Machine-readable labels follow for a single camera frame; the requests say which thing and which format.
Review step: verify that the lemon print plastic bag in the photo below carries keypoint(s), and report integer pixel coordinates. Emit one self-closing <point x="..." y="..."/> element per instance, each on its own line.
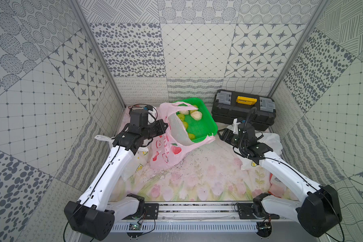
<point x="137" y="163"/>

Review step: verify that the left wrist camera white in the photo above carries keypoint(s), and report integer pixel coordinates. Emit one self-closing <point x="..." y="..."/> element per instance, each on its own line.
<point x="152" y="110"/>

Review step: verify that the pink plastic bag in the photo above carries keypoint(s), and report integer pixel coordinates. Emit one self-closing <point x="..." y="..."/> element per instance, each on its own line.
<point x="172" y="147"/>

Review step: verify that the black toolbox yellow handle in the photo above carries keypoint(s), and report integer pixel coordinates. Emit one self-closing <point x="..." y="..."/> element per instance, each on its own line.
<point x="229" y="105"/>

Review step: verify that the black screw bit case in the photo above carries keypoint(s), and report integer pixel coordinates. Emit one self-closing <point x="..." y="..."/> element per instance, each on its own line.
<point x="132" y="109"/>

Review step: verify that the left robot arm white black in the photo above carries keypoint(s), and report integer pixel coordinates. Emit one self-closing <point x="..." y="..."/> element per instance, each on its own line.
<point x="125" y="146"/>

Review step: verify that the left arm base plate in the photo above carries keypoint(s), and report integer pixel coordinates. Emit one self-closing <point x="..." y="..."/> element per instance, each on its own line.
<point x="149" y="211"/>

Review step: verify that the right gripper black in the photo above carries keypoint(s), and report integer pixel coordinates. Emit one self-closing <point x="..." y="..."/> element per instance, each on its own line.
<point x="226" y="134"/>

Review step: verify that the aluminium front rail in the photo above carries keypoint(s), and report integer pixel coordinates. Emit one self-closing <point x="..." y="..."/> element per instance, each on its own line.
<point x="199" y="211"/>

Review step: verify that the green plastic basket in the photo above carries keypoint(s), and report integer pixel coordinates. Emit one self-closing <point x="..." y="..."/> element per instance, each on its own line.
<point x="203" y="128"/>

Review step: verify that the red white work glove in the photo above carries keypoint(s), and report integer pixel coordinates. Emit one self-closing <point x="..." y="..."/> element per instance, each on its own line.
<point x="277" y="188"/>

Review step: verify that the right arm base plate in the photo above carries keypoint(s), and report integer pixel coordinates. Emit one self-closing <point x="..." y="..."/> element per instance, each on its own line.
<point x="247" y="211"/>

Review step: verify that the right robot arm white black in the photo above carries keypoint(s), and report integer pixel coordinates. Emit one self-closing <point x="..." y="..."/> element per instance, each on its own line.
<point x="302" y="187"/>

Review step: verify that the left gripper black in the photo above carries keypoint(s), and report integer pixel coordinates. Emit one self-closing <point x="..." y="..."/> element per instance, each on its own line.
<point x="157" y="127"/>

